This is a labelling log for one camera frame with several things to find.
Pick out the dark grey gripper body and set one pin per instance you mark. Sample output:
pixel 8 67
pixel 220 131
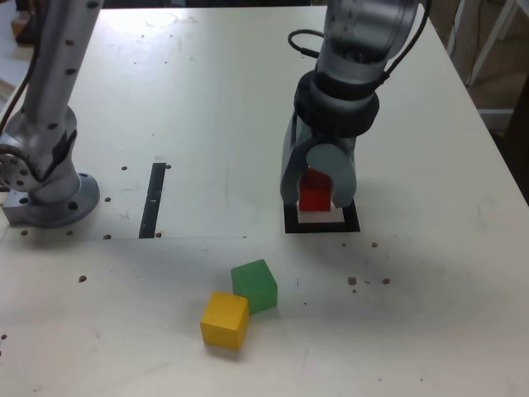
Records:
pixel 330 140

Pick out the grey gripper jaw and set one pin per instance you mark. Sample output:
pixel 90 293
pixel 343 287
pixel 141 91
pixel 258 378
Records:
pixel 335 165
pixel 289 173

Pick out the red cube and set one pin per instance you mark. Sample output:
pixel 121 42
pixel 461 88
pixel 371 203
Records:
pixel 314 198

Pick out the green cube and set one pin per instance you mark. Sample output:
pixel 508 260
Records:
pixel 254 285

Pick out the yellow cube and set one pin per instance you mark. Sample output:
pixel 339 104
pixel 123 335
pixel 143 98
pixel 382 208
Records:
pixel 225 320

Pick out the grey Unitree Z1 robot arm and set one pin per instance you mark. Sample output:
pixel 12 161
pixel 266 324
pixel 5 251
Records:
pixel 49 82

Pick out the black tape square outline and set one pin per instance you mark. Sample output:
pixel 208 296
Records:
pixel 351 223

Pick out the black tape strip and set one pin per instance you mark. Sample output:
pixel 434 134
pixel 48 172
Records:
pixel 151 207

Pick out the dark object beside table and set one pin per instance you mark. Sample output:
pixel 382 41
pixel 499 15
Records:
pixel 521 136

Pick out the dark object behind table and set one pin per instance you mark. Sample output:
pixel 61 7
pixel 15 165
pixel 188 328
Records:
pixel 31 20

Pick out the white furniture frame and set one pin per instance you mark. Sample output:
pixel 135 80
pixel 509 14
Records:
pixel 492 41

